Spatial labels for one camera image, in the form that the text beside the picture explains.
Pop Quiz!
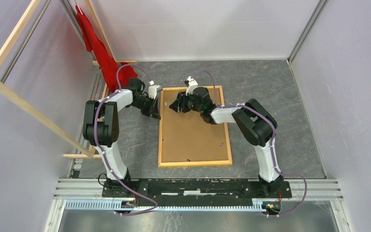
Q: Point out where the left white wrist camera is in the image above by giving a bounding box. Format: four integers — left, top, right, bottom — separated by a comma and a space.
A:
148, 80, 162, 99

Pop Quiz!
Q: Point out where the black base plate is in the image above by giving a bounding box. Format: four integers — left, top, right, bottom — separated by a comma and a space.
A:
102, 178, 292, 207

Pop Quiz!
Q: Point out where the red cloth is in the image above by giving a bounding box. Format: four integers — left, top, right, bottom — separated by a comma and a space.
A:
75, 5, 138, 92

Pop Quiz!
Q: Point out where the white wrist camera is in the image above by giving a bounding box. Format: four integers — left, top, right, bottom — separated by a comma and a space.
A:
184, 76, 198, 95
148, 80, 162, 99

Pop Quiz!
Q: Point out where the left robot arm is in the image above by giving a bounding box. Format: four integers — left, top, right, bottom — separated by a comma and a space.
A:
83, 78, 162, 197

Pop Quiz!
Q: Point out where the yellow picture frame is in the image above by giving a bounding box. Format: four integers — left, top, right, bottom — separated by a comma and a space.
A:
157, 85, 233, 168

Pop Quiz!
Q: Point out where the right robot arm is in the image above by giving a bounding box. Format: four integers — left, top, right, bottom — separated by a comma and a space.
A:
169, 87, 284, 197

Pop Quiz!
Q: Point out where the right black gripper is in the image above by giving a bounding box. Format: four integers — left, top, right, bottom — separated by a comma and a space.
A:
169, 89, 203, 114

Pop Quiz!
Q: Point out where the wooden rack frame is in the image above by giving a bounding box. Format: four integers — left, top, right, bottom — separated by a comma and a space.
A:
0, 0, 138, 160

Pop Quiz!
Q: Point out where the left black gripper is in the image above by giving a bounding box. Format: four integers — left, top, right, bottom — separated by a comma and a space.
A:
129, 95, 161, 120

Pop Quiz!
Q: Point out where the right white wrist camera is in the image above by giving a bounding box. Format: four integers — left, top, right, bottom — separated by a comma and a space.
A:
184, 76, 198, 95

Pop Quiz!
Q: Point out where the aluminium rail base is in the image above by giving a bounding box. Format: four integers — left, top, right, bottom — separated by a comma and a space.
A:
44, 178, 352, 232

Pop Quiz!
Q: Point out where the brown cardboard backing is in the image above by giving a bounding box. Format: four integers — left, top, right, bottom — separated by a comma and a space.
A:
161, 89, 229, 164

